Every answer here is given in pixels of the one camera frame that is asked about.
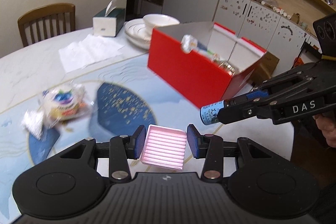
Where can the white paper napkins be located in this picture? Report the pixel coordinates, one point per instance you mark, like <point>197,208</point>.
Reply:
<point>91,50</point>

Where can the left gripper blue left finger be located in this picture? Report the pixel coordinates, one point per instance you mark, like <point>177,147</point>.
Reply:
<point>121,149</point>

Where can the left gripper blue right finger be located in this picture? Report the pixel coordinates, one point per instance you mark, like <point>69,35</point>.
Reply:
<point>210,148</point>

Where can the small blue label bottle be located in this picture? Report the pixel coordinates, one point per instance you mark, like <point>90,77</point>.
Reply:
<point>209,113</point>

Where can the green white tissue box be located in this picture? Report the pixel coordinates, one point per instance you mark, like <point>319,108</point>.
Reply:
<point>109,21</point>

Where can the stacked white plates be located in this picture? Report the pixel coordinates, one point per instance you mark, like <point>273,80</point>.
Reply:
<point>138,33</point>

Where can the bagged cartoon snack cake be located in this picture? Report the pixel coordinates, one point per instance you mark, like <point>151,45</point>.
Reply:
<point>65,102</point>

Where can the wooden dining chair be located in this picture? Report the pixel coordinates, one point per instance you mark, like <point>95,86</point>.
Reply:
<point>46,22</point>

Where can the red cardboard box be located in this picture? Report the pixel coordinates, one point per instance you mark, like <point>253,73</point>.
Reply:
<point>194,76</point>

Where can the pink ridged soap dish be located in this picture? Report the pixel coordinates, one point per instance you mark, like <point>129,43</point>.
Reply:
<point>164,147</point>

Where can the person right hand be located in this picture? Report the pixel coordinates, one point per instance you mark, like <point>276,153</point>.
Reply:
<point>327,126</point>

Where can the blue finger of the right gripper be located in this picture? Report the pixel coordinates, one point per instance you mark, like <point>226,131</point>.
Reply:
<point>255,94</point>

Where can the white bowl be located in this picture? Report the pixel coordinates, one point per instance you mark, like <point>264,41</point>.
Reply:
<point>152,21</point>

